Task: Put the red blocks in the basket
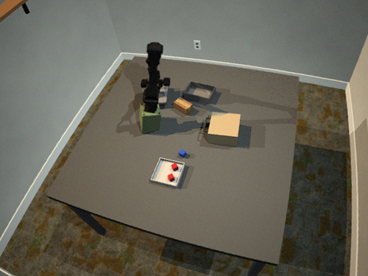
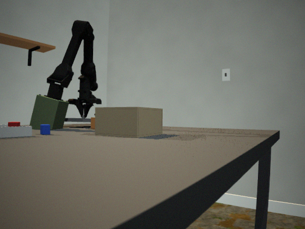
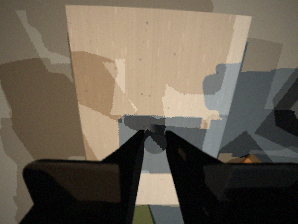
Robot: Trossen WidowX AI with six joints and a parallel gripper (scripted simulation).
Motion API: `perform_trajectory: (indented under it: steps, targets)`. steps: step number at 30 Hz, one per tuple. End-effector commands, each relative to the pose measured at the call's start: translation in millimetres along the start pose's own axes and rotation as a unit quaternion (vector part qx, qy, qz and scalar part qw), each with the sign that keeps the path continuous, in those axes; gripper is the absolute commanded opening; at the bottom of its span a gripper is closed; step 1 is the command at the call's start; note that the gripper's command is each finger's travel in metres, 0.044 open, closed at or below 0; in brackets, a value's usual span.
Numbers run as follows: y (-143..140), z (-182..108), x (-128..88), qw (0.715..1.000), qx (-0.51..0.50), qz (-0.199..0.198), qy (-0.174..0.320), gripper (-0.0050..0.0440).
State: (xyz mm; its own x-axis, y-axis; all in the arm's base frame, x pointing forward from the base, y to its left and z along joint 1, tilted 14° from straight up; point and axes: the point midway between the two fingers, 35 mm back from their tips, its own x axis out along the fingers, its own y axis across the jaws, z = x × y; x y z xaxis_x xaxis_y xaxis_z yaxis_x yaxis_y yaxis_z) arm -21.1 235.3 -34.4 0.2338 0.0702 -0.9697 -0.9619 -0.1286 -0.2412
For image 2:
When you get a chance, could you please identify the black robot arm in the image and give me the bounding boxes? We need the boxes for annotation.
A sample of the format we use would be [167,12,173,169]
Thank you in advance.
[44,20,98,101]

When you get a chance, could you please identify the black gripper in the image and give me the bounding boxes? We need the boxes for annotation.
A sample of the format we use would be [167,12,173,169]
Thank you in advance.
[68,88,102,118]

